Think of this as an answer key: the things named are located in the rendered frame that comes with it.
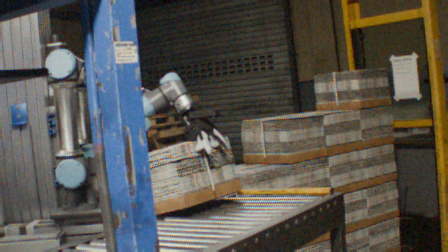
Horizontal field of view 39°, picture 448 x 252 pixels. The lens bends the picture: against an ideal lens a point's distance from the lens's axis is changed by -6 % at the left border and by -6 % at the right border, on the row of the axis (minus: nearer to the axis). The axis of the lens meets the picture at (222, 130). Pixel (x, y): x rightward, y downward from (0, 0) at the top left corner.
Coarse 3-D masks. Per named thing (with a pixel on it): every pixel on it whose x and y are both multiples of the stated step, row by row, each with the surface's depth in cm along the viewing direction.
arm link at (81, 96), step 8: (80, 88) 318; (80, 96) 320; (80, 104) 320; (80, 112) 320; (88, 112) 323; (80, 120) 320; (88, 120) 322; (80, 128) 321; (88, 128) 322; (80, 136) 321; (88, 136) 322; (80, 144) 320
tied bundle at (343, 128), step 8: (344, 112) 364; (352, 112) 368; (328, 120) 357; (336, 120) 361; (344, 120) 364; (352, 120) 369; (328, 128) 357; (336, 128) 361; (344, 128) 365; (352, 128) 369; (328, 136) 356; (336, 136) 360; (344, 136) 364; (352, 136) 368; (360, 136) 372; (328, 144) 356; (336, 144) 360; (344, 144) 364
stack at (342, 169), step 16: (320, 160) 353; (336, 160) 361; (352, 160) 369; (240, 176) 321; (256, 176) 327; (272, 176) 333; (288, 176) 340; (304, 176) 346; (320, 176) 354; (336, 176) 360; (352, 176) 368; (352, 192) 368; (352, 208) 368; (352, 240) 368; (368, 240) 375
